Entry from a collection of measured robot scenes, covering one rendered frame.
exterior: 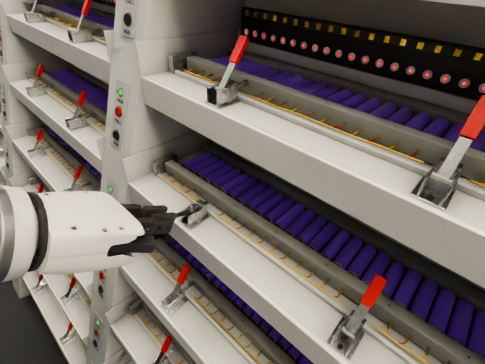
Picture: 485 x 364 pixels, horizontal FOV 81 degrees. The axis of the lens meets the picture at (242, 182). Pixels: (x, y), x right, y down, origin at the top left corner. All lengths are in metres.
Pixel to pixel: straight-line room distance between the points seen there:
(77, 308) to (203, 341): 0.61
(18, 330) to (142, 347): 0.85
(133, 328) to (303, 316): 0.50
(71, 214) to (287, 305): 0.26
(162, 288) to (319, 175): 0.42
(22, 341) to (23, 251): 1.22
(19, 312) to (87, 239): 1.31
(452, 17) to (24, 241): 0.53
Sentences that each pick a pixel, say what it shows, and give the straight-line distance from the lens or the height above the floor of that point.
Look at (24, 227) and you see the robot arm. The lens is 0.30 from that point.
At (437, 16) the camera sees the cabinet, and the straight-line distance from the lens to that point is 0.49.
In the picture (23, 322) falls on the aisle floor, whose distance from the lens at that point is 1.57.
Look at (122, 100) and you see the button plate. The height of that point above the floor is 1.07.
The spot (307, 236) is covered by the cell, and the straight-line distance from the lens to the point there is 0.44.
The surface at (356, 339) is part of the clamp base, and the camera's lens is 0.37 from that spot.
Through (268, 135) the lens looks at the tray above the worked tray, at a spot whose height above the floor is 1.12.
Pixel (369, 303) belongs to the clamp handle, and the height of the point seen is 1.00.
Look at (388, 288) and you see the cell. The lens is 0.42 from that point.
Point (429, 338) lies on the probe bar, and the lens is 0.40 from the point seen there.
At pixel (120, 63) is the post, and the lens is 0.56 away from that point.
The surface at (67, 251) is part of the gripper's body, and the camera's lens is 0.31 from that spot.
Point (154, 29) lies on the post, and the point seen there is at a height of 1.19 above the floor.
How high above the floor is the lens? 1.19
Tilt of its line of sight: 23 degrees down
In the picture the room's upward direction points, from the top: 17 degrees clockwise
